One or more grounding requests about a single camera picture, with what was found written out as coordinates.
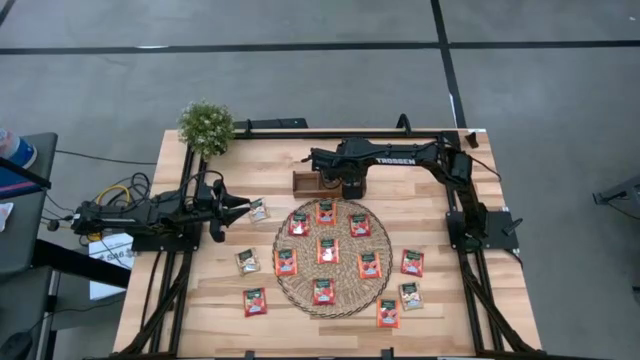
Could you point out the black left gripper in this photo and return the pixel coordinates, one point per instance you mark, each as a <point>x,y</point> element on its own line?
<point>210,210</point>

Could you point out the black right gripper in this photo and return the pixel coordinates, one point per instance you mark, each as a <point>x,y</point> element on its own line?
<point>330,160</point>

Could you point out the beige apple tea packet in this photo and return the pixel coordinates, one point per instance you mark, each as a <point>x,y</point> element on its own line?
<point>411,296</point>
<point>248,261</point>
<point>259,211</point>

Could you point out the orange peach tea packet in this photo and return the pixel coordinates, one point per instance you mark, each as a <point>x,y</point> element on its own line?
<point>326,213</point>
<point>286,262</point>
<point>370,265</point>
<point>328,251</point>
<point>388,313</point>

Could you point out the red strawberry tea packet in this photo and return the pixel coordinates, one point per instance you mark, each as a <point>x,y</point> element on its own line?
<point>412,263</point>
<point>324,292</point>
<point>255,302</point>
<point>299,224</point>
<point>360,225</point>

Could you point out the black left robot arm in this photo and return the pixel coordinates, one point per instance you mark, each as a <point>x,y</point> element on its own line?
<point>150,215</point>

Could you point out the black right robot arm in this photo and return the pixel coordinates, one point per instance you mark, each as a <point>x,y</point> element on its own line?
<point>400,160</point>

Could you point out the wooden compartment tray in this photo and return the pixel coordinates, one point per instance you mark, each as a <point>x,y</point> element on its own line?
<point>305,190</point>

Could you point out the potted white-flowered plant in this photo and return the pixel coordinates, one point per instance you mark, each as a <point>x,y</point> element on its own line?
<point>206,127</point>

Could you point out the round woven straw placemat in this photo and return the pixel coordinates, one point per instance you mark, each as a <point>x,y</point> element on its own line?
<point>350,295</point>

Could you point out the white paper sheet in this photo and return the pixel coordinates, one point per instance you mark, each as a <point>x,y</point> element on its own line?
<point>107,280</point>

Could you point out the black table clamp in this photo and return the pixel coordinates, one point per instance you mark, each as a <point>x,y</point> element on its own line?
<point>249,355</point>
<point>388,354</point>

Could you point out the black desk crossbar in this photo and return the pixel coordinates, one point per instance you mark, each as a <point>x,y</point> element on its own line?
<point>75,262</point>

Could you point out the grey side table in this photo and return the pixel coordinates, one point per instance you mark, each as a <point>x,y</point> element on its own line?
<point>30,225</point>

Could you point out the black pole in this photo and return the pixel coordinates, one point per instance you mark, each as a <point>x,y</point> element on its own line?
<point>25,172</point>

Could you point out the blue and white bottle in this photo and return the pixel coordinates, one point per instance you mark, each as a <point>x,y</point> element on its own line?
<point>17,152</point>

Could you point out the white tissue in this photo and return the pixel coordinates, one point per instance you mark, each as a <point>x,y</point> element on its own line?
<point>4,216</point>

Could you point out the dark grey desk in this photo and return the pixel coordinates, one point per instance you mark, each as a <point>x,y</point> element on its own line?
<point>20,300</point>

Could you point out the black computer mouse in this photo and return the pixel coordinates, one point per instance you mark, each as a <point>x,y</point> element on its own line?
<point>15,346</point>

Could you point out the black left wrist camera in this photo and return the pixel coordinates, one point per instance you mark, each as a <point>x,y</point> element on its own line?
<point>204,192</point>

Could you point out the black aluminium table frame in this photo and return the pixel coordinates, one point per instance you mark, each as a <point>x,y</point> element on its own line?
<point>350,135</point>

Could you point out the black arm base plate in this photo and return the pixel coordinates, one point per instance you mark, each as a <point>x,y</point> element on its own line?
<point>495,242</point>
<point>150,242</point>

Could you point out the black arch bracket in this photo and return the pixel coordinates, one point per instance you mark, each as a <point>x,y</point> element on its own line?
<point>403,116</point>

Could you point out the black bar mount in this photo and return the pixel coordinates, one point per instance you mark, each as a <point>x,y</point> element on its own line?
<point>280,123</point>

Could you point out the small black bracket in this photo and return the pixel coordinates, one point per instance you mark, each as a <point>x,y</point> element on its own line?
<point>471,140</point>

